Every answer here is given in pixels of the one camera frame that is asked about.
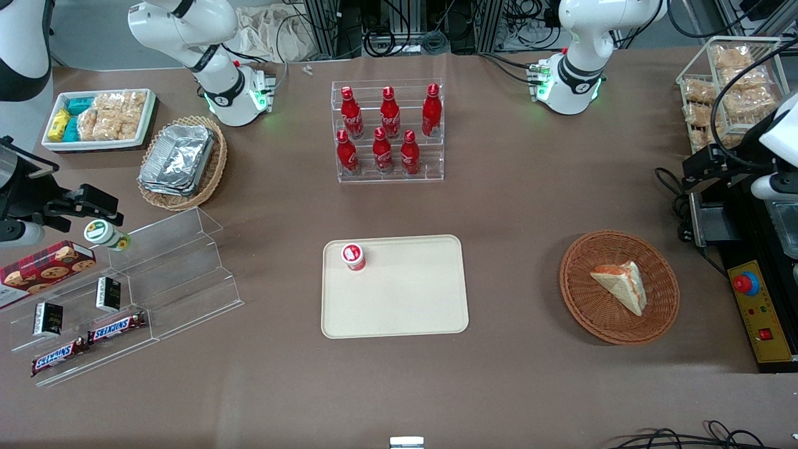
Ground stack of foil trays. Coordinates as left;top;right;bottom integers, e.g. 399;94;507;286
138;123;216;198

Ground aluminium frame with cables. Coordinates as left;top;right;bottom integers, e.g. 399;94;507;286
302;0;565;58

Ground black base cables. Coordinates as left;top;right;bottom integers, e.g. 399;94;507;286
479;51;544;85

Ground clear bag of fried snacks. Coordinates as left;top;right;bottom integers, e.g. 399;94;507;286
691;127;743;152
683;102;716;130
713;44;754;69
683;79;719;105
720;66;769;92
722;89;777;120

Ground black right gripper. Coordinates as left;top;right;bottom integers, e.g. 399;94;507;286
0;136;124;228

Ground beige cloth bag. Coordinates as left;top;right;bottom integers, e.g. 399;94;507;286
234;3;314;64

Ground white rectangular snack tray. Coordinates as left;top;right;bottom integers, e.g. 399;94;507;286
41;89;157;154

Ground white wire basket rack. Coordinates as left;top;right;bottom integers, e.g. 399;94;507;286
676;36;787;155

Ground clear acrylic stepped shelf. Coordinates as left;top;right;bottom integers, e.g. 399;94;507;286
0;207;245;389

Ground small black chocolate box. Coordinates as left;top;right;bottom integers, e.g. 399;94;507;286
95;276;123;313
32;301;65;339

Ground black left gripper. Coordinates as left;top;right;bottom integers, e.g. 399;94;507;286
683;117;780;191

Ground oval wicker basket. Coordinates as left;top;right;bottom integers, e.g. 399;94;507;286
137;115;229;212

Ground red cola bottle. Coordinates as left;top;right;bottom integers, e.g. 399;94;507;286
372;127;395;175
340;86;365;140
336;129;360;176
380;86;401;140
421;83;443;138
400;129;421;176

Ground black control box yellow panel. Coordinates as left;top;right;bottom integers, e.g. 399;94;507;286
688;178;798;375

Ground black floor cable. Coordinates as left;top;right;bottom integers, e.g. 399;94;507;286
605;420;798;449

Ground green lidded white cup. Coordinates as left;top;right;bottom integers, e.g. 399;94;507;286
84;219;132;253

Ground round brown wicker basket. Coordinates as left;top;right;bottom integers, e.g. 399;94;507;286
559;230;681;346

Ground small red yogurt drink bottle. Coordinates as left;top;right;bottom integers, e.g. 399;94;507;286
340;243;367;273

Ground snickers bar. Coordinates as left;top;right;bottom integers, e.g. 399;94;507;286
87;311;148;345
31;337;89;377

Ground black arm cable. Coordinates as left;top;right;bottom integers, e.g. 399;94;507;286
709;36;798;170

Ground beige plastic tray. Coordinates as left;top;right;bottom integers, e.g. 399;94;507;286
320;234;470;340

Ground clear acrylic bottle rack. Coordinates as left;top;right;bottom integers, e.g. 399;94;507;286
330;79;445;184

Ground red cookie box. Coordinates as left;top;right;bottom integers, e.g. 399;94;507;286
0;240;98;310

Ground triangle sandwich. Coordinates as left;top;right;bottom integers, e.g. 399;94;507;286
590;261;648;317

